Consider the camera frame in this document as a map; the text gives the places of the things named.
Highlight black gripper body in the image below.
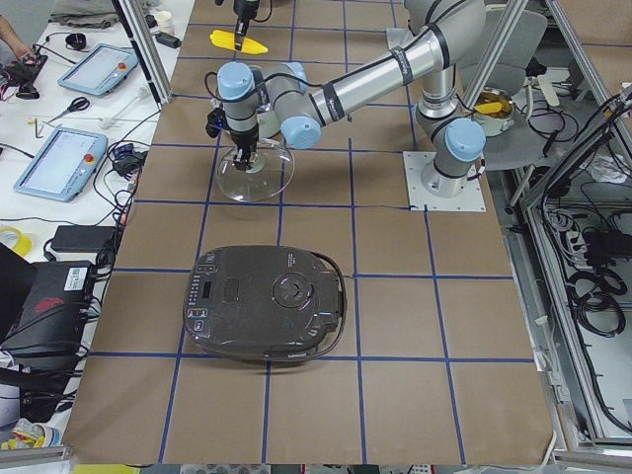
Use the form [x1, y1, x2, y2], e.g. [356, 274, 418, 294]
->
[205, 108, 259, 149]

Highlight glass pot lid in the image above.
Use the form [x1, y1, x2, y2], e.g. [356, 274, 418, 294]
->
[215, 139, 295, 202]

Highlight pale green cooking pot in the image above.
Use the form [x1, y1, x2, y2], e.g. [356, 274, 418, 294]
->
[217, 61, 307, 138]

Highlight blue teach pendant far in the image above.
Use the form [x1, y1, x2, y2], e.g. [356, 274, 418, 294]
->
[57, 43, 138, 96]

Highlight blue teach pendant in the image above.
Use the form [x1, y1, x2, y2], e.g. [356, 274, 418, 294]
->
[14, 126, 109, 202]
[57, 43, 138, 96]

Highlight black scissors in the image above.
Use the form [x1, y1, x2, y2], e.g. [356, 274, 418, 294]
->
[50, 96, 91, 121]

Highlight black rice cooker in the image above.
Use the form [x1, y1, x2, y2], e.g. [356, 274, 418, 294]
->
[183, 245, 347, 362]

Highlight blue teach pendant near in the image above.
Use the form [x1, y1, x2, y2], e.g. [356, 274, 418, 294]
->
[14, 126, 109, 202]

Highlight black power adapter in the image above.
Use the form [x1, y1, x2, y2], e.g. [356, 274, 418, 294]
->
[50, 225, 115, 253]

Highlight yellow tape roll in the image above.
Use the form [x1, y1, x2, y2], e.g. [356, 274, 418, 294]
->
[0, 226, 33, 257]

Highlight black laptop computer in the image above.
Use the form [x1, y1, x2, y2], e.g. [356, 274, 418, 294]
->
[1, 246, 96, 356]

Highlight bowl with yellow items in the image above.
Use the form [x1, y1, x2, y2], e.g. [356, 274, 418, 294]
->
[473, 88, 514, 137]

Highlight aluminium frame post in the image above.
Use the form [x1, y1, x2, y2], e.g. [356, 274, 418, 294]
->
[112, 0, 172, 106]

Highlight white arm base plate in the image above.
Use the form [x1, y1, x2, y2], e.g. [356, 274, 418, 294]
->
[403, 151, 486, 212]
[386, 28, 418, 56]

